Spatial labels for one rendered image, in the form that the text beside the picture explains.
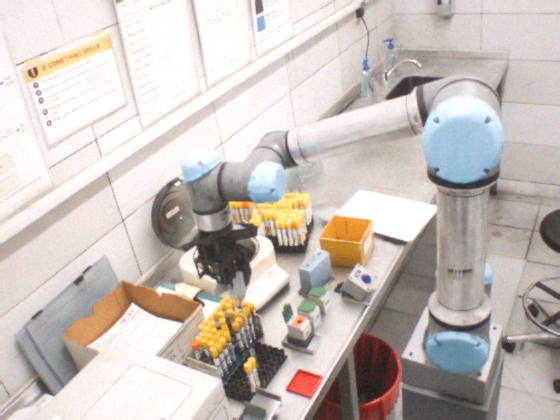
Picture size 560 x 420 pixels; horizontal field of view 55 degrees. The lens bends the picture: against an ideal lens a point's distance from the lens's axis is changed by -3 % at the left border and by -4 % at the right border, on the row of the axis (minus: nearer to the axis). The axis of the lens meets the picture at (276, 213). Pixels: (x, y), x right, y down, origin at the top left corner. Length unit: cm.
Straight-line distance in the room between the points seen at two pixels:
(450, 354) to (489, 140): 43
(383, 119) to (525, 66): 250
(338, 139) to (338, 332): 62
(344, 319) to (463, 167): 78
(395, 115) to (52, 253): 93
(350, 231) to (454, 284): 82
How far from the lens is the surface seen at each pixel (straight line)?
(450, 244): 97
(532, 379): 260
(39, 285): 151
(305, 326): 143
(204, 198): 106
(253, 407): 128
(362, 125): 104
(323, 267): 161
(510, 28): 343
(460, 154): 86
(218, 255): 113
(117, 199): 164
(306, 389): 138
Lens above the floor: 191
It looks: 31 degrees down
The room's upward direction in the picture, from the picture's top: 10 degrees counter-clockwise
